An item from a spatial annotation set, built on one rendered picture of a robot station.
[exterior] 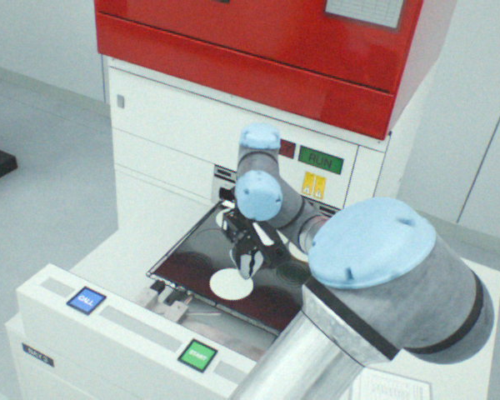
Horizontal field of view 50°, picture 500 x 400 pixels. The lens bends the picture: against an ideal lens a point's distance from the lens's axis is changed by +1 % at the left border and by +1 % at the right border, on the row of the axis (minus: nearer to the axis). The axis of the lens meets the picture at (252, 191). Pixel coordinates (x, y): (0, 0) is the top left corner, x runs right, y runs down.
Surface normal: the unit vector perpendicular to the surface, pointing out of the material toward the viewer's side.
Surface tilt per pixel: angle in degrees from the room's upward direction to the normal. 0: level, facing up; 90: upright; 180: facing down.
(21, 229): 0
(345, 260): 42
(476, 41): 90
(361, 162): 90
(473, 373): 0
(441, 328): 81
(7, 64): 90
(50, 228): 0
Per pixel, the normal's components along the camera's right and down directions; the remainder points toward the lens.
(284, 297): 0.10, -0.82
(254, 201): 0.00, 0.57
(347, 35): -0.44, 0.48
